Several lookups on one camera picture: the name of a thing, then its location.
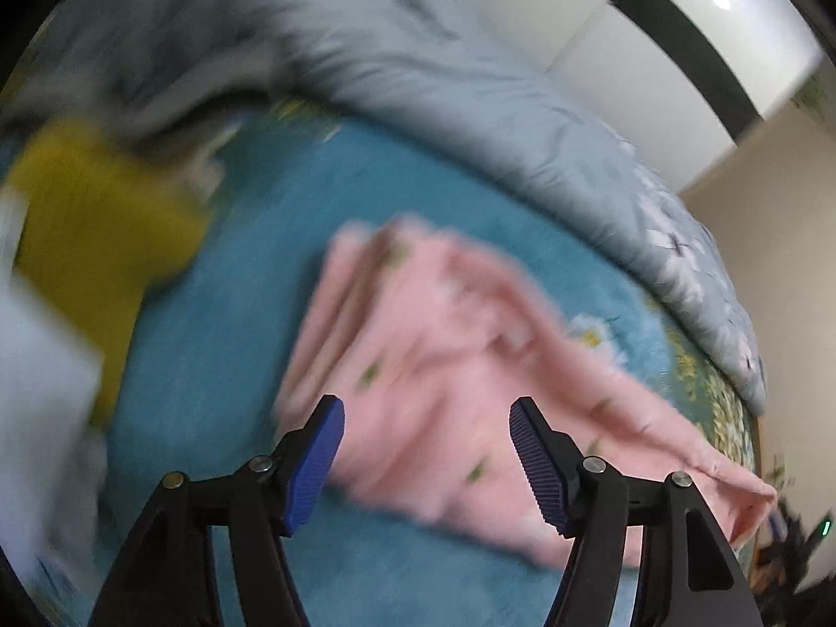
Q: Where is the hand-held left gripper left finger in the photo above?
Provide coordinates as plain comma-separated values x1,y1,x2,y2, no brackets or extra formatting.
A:
89,394,346,627

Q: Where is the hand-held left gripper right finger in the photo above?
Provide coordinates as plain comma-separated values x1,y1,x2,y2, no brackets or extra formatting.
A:
508,396,765,627

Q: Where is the pink floral garment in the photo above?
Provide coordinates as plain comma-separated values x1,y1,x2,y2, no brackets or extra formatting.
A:
273,214,778,569

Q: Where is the teal floral bed sheet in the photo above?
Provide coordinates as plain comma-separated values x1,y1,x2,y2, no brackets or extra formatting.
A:
0,99,762,627

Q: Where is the light blue cloth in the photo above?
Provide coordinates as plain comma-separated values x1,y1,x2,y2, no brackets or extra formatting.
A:
0,186,106,595

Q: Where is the yellow garment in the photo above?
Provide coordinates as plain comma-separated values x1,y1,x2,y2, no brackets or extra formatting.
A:
6,119,213,428

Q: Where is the grey floral quilt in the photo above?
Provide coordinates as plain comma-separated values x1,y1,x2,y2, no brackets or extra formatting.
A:
6,0,767,414

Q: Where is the white wardrobe with black trim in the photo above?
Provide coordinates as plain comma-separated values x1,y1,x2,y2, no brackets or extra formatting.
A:
405,0,825,193

